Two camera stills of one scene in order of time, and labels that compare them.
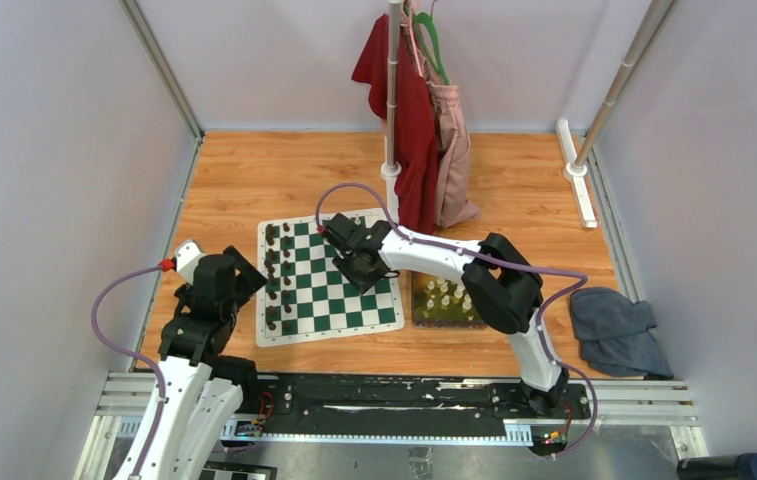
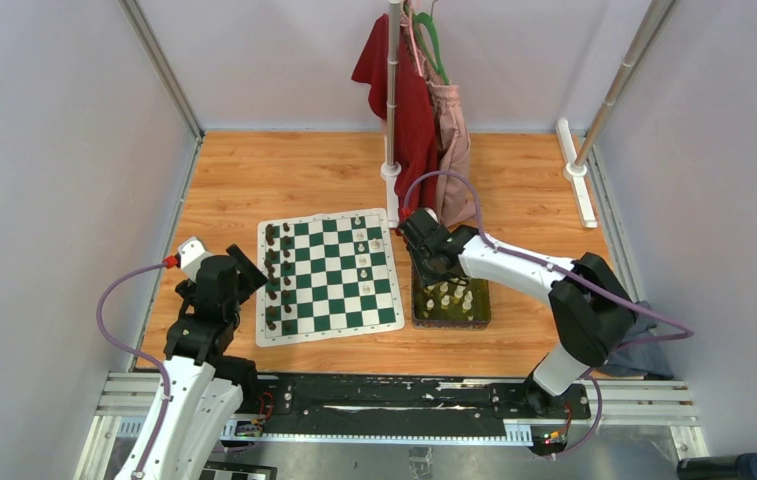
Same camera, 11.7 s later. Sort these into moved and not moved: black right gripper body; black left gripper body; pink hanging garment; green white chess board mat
Moved: black right gripper body
Not moved: black left gripper body; pink hanging garment; green white chess board mat
